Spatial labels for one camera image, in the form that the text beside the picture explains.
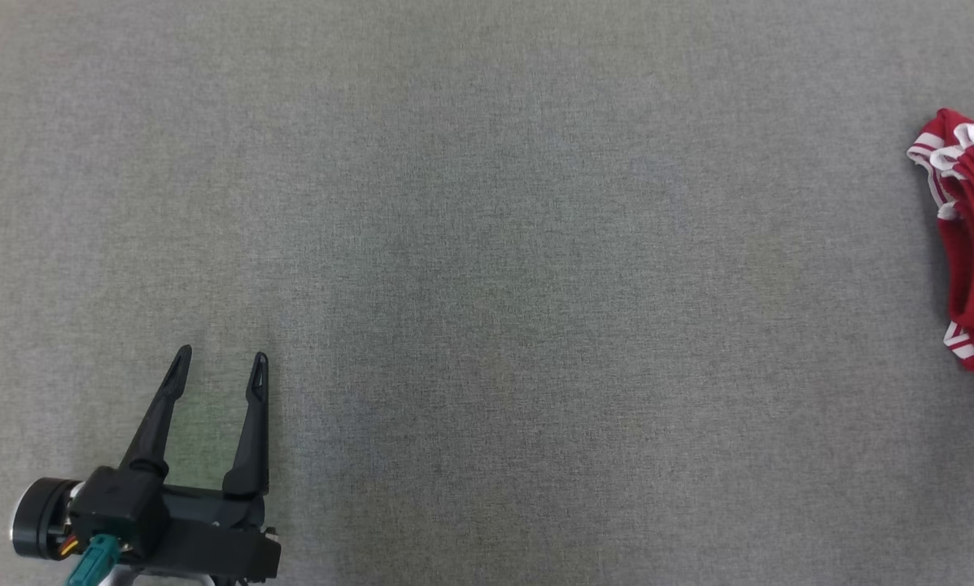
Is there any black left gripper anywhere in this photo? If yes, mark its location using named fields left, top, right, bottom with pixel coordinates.
left=119, top=344, right=282, bottom=583

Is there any teal left camera connector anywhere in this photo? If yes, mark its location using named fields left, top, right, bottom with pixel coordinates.
left=65, top=533, right=122, bottom=586

